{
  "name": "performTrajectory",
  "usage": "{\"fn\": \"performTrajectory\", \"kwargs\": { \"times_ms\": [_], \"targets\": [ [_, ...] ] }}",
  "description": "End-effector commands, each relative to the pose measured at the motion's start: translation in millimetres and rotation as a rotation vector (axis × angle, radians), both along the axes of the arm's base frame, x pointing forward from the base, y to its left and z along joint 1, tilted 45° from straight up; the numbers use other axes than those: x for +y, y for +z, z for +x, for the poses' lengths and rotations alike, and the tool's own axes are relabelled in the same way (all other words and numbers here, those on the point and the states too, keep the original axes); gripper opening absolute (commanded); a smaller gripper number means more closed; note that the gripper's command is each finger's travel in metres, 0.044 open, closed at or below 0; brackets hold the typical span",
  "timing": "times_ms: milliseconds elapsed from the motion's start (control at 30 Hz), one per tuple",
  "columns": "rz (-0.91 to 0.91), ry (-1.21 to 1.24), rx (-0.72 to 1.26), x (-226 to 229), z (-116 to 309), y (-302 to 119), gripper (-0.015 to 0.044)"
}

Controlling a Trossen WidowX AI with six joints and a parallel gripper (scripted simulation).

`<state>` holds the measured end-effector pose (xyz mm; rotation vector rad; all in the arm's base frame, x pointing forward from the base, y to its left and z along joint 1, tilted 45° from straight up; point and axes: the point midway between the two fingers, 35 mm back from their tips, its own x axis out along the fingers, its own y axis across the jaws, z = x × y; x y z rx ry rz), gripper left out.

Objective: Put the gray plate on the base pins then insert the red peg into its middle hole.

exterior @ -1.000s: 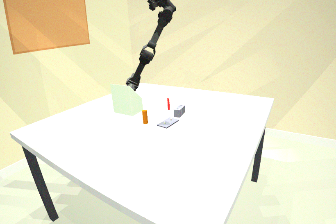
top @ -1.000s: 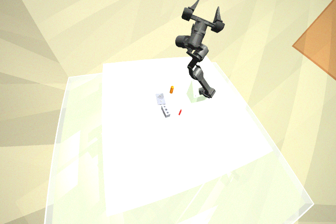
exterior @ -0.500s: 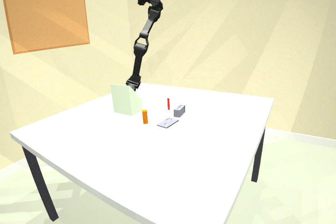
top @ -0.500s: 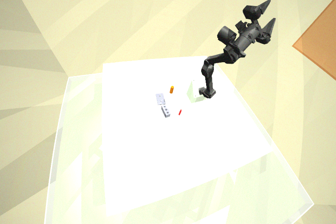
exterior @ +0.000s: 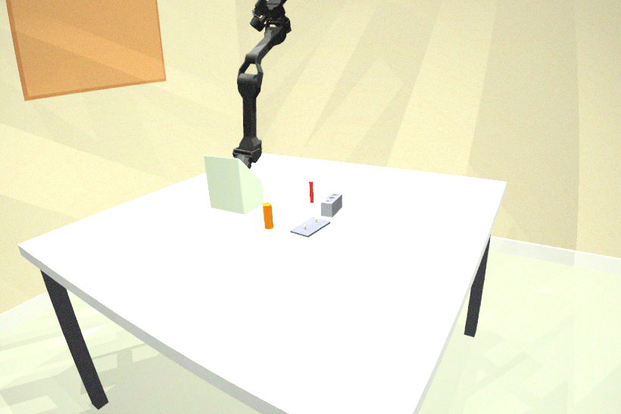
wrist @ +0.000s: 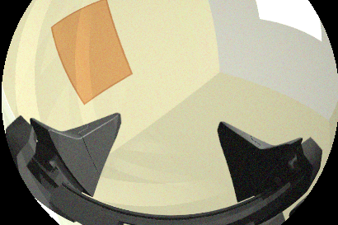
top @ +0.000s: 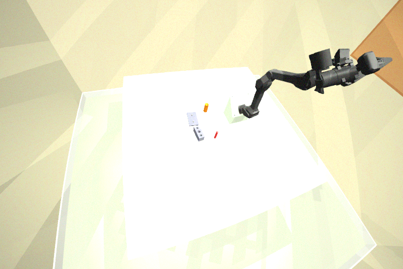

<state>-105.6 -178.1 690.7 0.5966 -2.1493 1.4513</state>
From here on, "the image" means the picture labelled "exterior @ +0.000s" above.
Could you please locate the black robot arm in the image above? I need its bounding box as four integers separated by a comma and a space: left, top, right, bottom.
232, 0, 292, 169

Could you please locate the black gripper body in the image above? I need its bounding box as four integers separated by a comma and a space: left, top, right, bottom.
250, 0, 286, 32

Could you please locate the orange cylinder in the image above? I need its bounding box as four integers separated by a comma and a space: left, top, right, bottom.
262, 203, 273, 230

